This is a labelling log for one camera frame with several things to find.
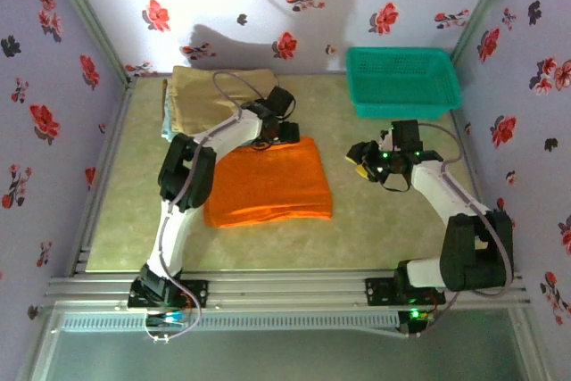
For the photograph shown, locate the orange trousers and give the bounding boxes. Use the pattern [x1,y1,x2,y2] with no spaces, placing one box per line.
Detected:
[203,136,335,229]

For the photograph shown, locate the tan folded trousers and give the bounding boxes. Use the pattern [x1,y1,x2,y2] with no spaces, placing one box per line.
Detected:
[167,65,280,137]

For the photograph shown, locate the teal plastic basket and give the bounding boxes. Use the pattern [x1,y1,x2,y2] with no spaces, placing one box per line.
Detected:
[346,46,463,120]

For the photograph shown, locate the aluminium table side rail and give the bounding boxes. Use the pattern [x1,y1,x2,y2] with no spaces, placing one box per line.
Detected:
[450,111,505,273]
[73,79,137,275]

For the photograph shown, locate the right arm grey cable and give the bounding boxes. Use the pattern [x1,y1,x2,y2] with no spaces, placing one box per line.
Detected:
[417,121,515,337]

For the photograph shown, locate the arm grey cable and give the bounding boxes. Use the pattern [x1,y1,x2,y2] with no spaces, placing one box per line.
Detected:
[158,70,269,293]
[417,121,515,337]

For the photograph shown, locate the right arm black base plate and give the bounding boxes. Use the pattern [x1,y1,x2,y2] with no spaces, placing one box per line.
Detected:
[364,277,446,309]

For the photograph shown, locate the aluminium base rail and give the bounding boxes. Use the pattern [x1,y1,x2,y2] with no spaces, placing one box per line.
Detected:
[44,269,532,311]

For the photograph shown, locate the left arm grey cable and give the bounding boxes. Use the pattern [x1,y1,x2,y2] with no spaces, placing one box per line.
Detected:
[158,70,269,293]

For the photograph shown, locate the slotted white cable duct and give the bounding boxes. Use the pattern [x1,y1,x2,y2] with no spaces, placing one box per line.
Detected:
[57,311,401,333]

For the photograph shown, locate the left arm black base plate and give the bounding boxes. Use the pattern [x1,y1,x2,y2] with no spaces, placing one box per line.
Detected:
[128,280,210,310]

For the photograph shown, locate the left base wire bundle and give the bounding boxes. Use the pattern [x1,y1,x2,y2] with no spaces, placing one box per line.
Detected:
[143,285,204,344]

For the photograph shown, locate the aluminium lower frame bar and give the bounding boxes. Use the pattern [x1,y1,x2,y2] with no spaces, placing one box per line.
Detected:
[508,307,552,381]
[15,304,62,381]

